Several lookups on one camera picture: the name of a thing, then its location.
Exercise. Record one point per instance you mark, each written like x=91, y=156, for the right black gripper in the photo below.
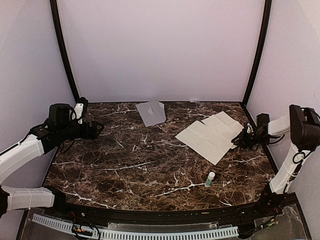
x=242, y=141

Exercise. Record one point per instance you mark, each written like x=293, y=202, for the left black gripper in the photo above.
x=93, y=134

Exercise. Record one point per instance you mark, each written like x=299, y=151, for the beige letter paper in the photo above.
x=205, y=141

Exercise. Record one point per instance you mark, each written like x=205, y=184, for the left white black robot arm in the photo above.
x=64, y=123

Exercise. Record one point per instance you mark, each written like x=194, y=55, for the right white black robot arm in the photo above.
x=303, y=126

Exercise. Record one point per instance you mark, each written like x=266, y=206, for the grey envelope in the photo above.
x=152, y=112

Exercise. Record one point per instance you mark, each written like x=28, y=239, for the green glue stick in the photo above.
x=209, y=179

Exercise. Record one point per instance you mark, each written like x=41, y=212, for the small circuit board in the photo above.
x=79, y=231

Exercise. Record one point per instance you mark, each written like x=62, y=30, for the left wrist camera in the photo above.
x=80, y=110

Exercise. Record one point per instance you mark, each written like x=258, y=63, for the black front rail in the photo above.
x=239, y=214

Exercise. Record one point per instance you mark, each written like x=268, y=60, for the white slotted cable duct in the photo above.
x=121, y=231

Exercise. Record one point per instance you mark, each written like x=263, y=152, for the left black frame post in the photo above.
x=62, y=49

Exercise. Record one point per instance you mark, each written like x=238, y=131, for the black frame post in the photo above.
x=259, y=51
x=62, y=49

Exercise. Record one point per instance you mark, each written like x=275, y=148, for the right black frame post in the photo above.
x=259, y=51

